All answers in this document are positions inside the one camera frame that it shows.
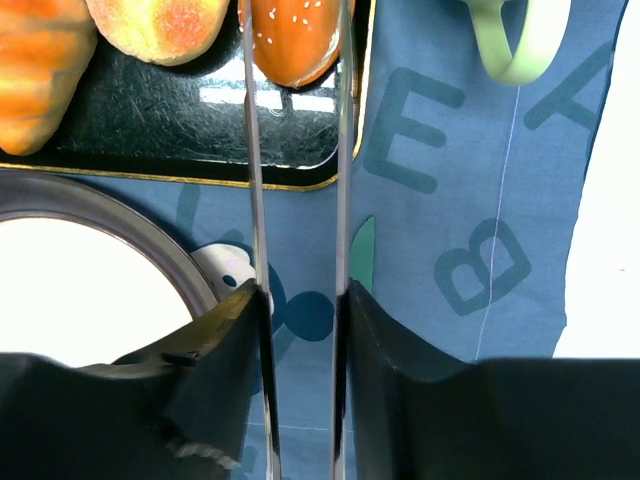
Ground light green mug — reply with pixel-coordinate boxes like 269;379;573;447
466;0;571;86

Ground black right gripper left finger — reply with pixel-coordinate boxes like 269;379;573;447
1;281;264;479

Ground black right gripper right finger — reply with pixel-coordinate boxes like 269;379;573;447
348;282;639;479

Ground metal tongs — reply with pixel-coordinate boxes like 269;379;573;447
242;1;354;479

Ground sesame glazed bun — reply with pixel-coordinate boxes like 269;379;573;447
237;0;341;89

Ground black rectangular tray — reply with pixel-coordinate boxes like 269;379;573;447
0;0;377;193

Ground large striped croissant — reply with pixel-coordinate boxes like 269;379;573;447
1;0;97;156

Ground blue letter-print placemat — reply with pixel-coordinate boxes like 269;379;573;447
78;1;627;479

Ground round pale bun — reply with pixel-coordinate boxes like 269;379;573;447
87;0;229;66

